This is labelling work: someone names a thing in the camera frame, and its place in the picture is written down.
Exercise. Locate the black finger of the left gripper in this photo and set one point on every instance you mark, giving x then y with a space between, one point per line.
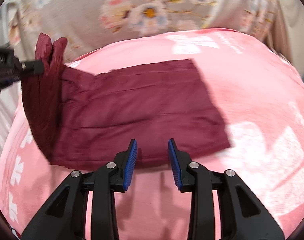
32 67

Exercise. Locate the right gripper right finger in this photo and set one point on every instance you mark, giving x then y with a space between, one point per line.
242 214

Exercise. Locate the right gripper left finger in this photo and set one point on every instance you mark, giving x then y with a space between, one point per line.
63 214

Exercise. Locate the maroon quilted puffer jacket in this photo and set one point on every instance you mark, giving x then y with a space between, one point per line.
80 120

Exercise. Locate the silver grey curtain fabric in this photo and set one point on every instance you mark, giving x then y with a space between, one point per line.
2 109

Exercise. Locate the grey floral bed sheet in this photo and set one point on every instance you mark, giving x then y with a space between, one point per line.
93 24

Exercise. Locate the pink fleece blanket white prints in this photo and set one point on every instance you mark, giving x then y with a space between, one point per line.
223 96

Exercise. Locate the beige curtain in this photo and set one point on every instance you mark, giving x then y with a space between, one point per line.
286 36

